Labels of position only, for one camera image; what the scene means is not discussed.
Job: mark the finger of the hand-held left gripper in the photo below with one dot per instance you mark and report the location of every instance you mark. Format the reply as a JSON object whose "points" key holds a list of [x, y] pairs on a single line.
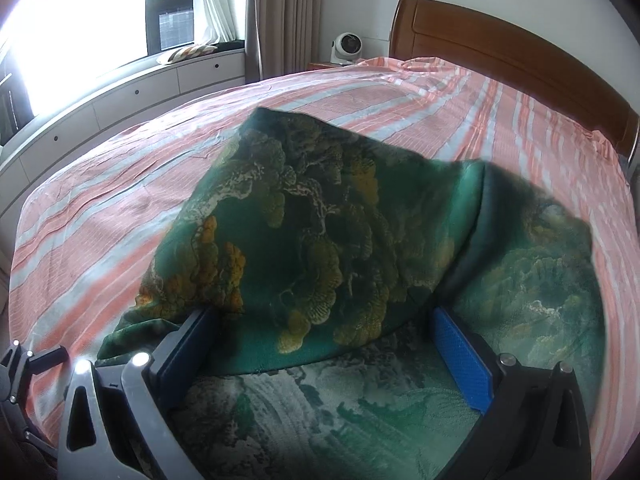
{"points": [[45, 357]]}

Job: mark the small white desk fan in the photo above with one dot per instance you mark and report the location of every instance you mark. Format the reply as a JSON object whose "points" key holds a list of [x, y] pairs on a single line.
{"points": [[346, 46]]}

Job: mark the striped cushion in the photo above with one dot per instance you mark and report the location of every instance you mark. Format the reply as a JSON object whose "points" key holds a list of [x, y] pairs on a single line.
{"points": [[185, 53]]}

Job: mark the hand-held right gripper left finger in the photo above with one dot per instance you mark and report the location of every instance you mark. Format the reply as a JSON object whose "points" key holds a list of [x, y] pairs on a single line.
{"points": [[182, 360]]}

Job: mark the white sheer curtain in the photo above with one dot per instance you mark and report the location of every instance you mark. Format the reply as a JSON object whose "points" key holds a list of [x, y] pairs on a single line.
{"points": [[217, 0]]}

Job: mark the wooden bed headboard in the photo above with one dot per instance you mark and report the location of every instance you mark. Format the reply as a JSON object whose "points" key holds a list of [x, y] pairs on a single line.
{"points": [[500, 45]]}

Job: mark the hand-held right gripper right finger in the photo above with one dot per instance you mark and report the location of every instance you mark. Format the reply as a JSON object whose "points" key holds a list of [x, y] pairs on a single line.
{"points": [[462, 360]]}

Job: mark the window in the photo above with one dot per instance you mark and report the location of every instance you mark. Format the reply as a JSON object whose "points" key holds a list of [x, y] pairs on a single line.
{"points": [[170, 25]]}

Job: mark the dark seat pad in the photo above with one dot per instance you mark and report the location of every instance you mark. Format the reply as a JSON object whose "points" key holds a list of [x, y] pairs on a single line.
{"points": [[231, 46]]}

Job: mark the brown curtain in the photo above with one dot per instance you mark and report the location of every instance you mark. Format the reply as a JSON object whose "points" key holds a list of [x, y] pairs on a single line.
{"points": [[285, 10]]}

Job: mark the green patterned garment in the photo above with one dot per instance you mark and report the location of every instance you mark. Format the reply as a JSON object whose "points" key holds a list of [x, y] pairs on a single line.
{"points": [[310, 220]]}

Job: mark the pink striped bed sheet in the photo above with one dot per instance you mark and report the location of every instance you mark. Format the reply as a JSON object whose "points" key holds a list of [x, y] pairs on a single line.
{"points": [[125, 210]]}

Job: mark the white window seat cabinet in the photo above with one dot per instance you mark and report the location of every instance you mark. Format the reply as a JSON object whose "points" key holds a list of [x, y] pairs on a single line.
{"points": [[125, 95]]}

